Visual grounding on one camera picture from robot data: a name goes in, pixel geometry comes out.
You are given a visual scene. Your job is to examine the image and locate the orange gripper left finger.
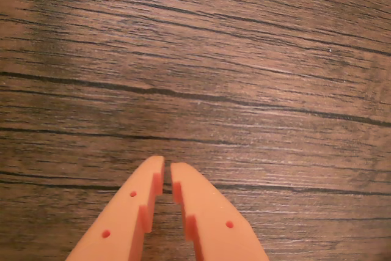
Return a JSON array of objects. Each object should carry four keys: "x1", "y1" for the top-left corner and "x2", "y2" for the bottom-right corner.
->
[{"x1": 65, "y1": 155, "x2": 166, "y2": 261}]

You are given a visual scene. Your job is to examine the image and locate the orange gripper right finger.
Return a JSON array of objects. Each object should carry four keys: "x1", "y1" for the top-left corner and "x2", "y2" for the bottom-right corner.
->
[{"x1": 170, "y1": 162, "x2": 270, "y2": 261}]

